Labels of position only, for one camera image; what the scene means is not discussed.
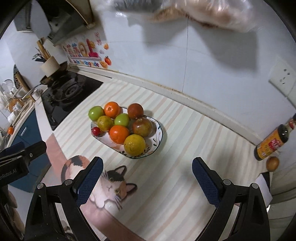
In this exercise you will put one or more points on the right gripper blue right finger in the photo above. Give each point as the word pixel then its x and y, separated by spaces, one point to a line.
pixel 209 181

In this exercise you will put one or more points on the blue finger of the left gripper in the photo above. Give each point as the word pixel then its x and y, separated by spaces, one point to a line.
pixel 12 149
pixel 34 151

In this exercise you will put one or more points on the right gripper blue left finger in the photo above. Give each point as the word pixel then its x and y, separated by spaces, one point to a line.
pixel 86 180

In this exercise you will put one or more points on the red cherry tomato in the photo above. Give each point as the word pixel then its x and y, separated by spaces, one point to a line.
pixel 96 131

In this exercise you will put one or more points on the bright orange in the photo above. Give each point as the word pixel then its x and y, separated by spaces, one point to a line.
pixel 118 134
pixel 112 109

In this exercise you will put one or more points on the yellow orange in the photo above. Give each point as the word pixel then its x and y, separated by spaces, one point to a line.
pixel 134 145

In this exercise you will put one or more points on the yellow-green orange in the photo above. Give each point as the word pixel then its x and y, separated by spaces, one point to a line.
pixel 105 123

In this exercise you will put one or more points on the large green apple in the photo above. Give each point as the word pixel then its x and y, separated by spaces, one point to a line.
pixel 95 113

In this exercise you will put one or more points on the small green apple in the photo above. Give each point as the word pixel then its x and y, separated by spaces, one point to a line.
pixel 122 120

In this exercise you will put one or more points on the dark red apple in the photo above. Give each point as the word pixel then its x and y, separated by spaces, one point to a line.
pixel 142 127

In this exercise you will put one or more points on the dark orange tangerine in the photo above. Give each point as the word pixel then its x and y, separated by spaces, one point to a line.
pixel 135 111

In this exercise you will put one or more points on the orange on far counter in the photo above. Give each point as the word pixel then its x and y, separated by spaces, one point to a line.
pixel 10 130

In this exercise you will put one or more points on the striped cat table mat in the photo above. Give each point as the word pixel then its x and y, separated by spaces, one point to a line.
pixel 168 203

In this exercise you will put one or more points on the brown kiwi fruit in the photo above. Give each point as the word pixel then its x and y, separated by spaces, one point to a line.
pixel 272 164

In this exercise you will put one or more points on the black gas stove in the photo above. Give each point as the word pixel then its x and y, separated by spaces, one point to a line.
pixel 65 94

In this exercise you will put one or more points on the black wok pan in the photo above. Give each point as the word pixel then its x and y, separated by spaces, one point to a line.
pixel 49 81

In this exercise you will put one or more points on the oval floral ceramic plate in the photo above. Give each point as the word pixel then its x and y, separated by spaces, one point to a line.
pixel 130 132

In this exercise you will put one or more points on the soy sauce bottle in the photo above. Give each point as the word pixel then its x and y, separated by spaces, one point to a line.
pixel 274 140

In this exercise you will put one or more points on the white utensil holder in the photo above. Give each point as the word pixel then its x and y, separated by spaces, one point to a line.
pixel 50 66

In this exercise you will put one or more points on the black range hood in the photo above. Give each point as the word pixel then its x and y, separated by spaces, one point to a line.
pixel 55 20

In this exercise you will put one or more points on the plastic bag with eggs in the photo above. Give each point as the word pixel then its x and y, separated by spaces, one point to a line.
pixel 232 15

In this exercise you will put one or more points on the plastic bag dark contents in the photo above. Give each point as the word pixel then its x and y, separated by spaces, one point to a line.
pixel 138 5

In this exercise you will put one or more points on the wire dish rack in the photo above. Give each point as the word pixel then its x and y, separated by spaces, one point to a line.
pixel 12 94

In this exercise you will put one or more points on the colourful wall sticker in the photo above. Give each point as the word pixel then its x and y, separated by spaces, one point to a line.
pixel 88 50

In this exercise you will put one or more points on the white wall socket panel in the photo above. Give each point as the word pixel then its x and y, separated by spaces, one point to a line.
pixel 282 77

